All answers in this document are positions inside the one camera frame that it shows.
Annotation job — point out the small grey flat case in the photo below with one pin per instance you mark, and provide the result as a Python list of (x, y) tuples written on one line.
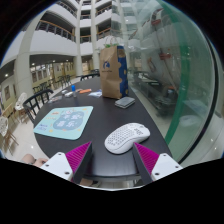
[(125, 102)]

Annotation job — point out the clear plastic bag blue contents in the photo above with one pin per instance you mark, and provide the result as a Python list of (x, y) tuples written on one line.
[(95, 94)]

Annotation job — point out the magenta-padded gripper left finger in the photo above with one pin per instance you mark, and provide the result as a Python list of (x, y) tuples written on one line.
[(77, 156)]

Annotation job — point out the small bottle with blue cap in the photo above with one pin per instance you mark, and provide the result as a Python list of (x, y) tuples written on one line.
[(73, 90)]

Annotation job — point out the white perforated computer mouse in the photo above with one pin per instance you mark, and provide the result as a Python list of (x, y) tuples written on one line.
[(126, 137)]

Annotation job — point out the light teal printed mouse pad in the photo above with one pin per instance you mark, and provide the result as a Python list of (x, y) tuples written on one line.
[(65, 122)]

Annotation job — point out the small clear plastic packet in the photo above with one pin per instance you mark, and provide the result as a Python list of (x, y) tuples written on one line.
[(55, 99)]

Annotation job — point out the green potted plant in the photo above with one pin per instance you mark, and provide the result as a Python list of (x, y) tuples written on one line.
[(110, 40)]

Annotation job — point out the white lattice chair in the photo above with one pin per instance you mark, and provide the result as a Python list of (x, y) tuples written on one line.
[(21, 101)]

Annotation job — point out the green-edged glass barrier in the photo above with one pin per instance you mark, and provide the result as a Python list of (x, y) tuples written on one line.
[(196, 66)]

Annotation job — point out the person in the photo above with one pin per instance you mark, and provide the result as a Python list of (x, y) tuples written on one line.
[(33, 160)]

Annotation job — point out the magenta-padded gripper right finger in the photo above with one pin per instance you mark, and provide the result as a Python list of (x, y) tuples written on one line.
[(148, 157)]

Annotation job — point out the group of dark chairs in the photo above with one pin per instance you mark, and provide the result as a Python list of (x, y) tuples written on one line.
[(55, 83)]

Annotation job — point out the brown paper bag blue print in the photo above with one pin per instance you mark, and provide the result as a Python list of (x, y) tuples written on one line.
[(111, 71)]

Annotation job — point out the black slatted chair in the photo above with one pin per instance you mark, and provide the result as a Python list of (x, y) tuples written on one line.
[(35, 101), (89, 75)]

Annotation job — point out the small white box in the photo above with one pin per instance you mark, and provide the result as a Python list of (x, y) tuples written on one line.
[(68, 94)]

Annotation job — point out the large white cylindrical exhibit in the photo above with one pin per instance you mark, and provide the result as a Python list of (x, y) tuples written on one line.
[(156, 66)]

